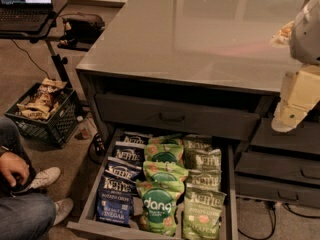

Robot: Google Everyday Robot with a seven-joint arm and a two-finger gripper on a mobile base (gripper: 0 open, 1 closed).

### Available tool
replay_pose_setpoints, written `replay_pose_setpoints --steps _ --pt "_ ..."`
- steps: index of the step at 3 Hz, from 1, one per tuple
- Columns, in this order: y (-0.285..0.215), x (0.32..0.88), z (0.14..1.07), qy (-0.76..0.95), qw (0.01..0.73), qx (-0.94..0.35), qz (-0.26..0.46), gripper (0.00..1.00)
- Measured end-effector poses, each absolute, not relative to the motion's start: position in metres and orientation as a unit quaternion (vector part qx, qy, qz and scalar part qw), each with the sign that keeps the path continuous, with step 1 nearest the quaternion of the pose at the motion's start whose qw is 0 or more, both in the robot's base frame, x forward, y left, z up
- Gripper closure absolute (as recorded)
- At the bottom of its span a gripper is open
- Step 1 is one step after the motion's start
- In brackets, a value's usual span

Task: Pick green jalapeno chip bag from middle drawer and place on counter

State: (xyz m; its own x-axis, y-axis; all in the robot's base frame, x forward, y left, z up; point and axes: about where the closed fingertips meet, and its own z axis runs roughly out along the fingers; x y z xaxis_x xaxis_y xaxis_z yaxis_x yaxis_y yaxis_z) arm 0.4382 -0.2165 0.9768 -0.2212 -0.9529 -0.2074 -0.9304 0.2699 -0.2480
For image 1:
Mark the black laptop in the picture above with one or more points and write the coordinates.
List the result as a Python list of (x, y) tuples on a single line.
[(24, 15)]

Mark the person's hand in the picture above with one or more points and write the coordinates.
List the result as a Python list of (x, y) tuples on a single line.
[(14, 169)]

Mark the front blue Kettle chip bag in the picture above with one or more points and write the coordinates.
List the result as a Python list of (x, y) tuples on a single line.
[(114, 201)]

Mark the grey top drawer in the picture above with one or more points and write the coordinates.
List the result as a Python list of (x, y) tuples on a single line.
[(176, 116)]

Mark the white sneaker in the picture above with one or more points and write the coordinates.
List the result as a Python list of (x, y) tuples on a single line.
[(63, 209), (45, 178)]

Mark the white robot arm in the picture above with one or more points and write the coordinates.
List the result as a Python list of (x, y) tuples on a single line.
[(305, 36)]

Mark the rear blue Kettle chip bag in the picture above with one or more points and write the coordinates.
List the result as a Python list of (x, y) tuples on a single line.
[(135, 137)]

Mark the green jalapeno Kettle chip bag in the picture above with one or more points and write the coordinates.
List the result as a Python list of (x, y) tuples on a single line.
[(201, 213)]

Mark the right grey middle drawer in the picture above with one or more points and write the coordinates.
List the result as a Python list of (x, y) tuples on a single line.
[(279, 167)]

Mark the brown snack bags in crate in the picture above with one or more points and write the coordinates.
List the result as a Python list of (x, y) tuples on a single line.
[(43, 103)]

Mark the dark bag on floor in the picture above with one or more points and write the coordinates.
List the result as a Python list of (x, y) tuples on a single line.
[(80, 31)]

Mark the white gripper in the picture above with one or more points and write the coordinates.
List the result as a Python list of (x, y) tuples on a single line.
[(307, 37)]

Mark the right grey upper drawer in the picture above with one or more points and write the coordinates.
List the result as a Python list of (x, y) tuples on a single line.
[(305, 138)]

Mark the rear green Kettle chip bag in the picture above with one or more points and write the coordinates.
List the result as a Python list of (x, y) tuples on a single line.
[(200, 142)]

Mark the rear green Dang chip bag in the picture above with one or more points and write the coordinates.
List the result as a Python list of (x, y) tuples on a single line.
[(165, 140)]

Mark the black plastic crate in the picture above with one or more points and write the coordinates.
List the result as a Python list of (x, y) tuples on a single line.
[(58, 129)]

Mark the black laptop stand table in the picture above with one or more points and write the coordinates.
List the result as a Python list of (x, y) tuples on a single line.
[(44, 34)]

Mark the grey counter cabinet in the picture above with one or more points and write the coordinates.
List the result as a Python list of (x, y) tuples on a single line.
[(230, 54)]

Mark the white sneaker upper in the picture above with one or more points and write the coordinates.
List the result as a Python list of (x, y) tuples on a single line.
[(45, 178)]

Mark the green dang chip bag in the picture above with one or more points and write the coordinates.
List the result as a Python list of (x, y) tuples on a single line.
[(164, 153), (159, 200), (164, 171), (165, 140)]

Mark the white sneaker lower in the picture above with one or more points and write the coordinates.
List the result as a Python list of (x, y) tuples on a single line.
[(63, 209)]

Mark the open grey middle drawer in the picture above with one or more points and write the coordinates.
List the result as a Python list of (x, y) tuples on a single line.
[(91, 229)]

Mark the blue kettle chip bag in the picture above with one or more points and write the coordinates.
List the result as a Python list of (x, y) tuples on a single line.
[(114, 201), (123, 169), (135, 137), (129, 152)]

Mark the right grey lower drawer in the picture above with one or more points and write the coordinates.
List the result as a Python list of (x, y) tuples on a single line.
[(280, 192)]

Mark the person's jeans leg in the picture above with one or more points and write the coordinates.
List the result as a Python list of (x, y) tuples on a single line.
[(25, 217)]

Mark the front green Dang chip bag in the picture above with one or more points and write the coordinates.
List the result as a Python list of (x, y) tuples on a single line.
[(159, 200)]

